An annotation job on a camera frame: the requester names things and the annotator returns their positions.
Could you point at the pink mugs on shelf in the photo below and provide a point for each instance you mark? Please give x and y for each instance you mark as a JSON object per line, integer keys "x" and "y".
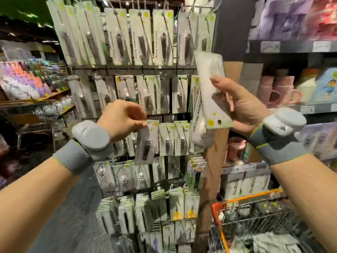
{"x": 236, "y": 150}

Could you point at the person's left hand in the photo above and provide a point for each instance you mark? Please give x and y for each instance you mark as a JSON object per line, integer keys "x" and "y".
{"x": 121, "y": 118}

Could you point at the cream white jug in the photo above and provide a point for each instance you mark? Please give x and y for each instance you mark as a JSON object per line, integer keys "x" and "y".
{"x": 306, "y": 87}

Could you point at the person's right hand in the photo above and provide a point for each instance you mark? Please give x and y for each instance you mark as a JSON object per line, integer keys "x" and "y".
{"x": 245, "y": 108}

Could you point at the wooden detergent shelf unit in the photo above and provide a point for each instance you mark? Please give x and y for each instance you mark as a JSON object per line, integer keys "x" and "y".
{"x": 4, "y": 160}

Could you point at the green hanging ceiling decor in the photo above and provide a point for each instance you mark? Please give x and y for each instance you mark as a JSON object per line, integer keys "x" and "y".
{"x": 21, "y": 10}

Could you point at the wooden post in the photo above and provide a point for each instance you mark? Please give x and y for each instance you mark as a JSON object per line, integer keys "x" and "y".
{"x": 210, "y": 176}

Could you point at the row of pink red packs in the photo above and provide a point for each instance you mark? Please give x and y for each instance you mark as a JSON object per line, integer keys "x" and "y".
{"x": 324, "y": 18}

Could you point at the person's left forearm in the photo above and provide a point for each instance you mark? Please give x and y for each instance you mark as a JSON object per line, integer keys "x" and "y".
{"x": 31, "y": 208}

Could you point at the rows of hung nail clipper packs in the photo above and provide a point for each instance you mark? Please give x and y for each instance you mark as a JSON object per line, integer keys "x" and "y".
{"x": 137, "y": 39}

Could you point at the row of pastel laundry bottles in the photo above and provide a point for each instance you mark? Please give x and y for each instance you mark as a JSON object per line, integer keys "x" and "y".
{"x": 26, "y": 81}

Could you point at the grey wrist tracker band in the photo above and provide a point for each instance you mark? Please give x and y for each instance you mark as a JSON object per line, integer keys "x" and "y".
{"x": 281, "y": 126}
{"x": 92, "y": 139}

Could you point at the large white product box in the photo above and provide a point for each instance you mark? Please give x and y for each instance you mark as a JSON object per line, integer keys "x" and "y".
{"x": 251, "y": 76}

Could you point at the pile of packets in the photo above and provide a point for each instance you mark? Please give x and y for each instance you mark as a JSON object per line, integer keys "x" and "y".
{"x": 268, "y": 244}

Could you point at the grey kitchenware shelf unit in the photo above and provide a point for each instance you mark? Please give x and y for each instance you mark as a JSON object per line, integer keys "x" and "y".
{"x": 284, "y": 47}

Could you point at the white carded nail clipper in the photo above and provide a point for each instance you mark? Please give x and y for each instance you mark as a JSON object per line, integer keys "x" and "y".
{"x": 213, "y": 97}
{"x": 146, "y": 147}
{"x": 200, "y": 135}

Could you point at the person's right forearm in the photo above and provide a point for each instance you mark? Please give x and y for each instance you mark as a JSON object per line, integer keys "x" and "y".
{"x": 310, "y": 202}

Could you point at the lavender product box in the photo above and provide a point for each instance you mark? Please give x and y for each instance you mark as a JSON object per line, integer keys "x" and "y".
{"x": 318, "y": 137}

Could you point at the purple boxed appliance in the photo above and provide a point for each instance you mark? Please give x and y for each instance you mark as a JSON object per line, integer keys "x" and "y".
{"x": 281, "y": 18}

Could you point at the blue cartoon box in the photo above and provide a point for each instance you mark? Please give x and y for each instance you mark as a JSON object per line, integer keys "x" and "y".
{"x": 326, "y": 87}

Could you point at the pink ceramic mug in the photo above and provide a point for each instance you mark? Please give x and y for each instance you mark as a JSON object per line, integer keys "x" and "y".
{"x": 288, "y": 92}
{"x": 266, "y": 92}

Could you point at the wooden laundry shelf unit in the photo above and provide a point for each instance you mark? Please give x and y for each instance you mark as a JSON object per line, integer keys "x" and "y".
{"x": 52, "y": 100}

